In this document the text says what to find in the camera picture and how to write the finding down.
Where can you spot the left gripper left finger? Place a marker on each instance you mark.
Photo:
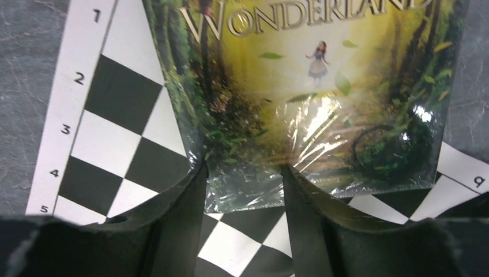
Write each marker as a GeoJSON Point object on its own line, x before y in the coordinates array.
{"type": "Point", "coordinates": [156, 238]}

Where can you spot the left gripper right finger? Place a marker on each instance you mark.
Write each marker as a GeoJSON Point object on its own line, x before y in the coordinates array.
{"type": "Point", "coordinates": [330, 238]}

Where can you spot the dark green fantasy book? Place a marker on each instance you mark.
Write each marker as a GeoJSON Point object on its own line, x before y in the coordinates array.
{"type": "Point", "coordinates": [352, 94]}

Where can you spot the black white chessboard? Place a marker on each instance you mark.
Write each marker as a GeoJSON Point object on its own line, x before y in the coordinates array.
{"type": "Point", "coordinates": [89, 158]}

